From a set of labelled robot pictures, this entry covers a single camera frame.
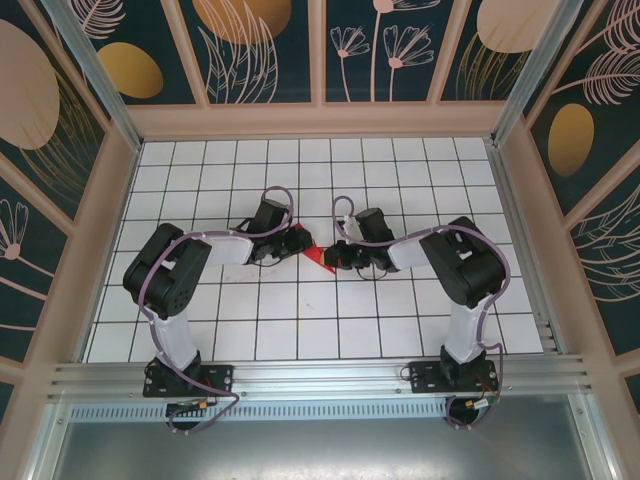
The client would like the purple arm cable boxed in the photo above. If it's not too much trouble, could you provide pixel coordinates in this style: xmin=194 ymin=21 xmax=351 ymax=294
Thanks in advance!
xmin=139 ymin=186 xmax=294 ymax=435
xmin=333 ymin=196 xmax=511 ymax=432

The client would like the grey metal sheet panel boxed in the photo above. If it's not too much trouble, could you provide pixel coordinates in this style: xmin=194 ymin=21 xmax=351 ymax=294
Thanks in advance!
xmin=29 ymin=417 xmax=616 ymax=480

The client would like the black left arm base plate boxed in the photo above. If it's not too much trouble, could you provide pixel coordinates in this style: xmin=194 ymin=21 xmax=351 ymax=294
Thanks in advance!
xmin=143 ymin=363 xmax=236 ymax=399

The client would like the aluminium corner post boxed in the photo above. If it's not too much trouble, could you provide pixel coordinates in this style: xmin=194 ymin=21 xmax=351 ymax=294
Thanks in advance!
xmin=42 ymin=0 xmax=145 ymax=151
xmin=491 ymin=0 xmax=600 ymax=147

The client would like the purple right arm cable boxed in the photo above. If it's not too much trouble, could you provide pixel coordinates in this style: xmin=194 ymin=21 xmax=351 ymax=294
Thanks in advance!
xmin=333 ymin=196 xmax=511 ymax=432

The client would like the red paper sheet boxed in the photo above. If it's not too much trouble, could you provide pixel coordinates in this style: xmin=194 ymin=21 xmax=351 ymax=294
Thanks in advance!
xmin=292 ymin=221 xmax=341 ymax=275

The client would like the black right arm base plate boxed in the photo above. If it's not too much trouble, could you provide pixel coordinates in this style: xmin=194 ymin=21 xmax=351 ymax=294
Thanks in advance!
xmin=408 ymin=360 xmax=501 ymax=394

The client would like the long aluminium mounting rail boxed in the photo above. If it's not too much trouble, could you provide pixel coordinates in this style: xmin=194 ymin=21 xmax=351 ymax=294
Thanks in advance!
xmin=47 ymin=353 xmax=596 ymax=401

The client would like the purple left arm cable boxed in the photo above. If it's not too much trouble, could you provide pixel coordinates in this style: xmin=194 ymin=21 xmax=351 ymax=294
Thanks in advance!
xmin=139 ymin=186 xmax=294 ymax=435

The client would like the slotted grey cable duct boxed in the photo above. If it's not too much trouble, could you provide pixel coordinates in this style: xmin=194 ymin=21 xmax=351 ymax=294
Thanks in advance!
xmin=69 ymin=404 xmax=450 ymax=421

